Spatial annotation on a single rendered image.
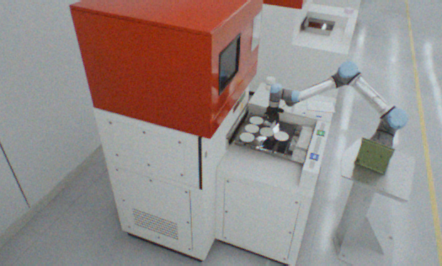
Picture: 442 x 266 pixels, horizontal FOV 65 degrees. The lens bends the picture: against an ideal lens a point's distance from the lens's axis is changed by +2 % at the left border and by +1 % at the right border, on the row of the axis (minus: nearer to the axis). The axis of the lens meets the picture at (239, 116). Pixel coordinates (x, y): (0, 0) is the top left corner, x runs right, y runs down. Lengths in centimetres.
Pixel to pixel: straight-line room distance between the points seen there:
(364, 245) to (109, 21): 244
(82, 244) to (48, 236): 29
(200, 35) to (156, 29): 22
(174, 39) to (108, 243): 187
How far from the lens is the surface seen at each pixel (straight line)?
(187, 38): 157
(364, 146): 237
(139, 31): 170
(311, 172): 209
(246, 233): 260
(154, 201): 242
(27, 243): 321
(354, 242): 302
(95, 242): 302
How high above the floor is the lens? 237
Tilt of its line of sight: 35 degrees down
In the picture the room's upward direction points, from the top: 3 degrees clockwise
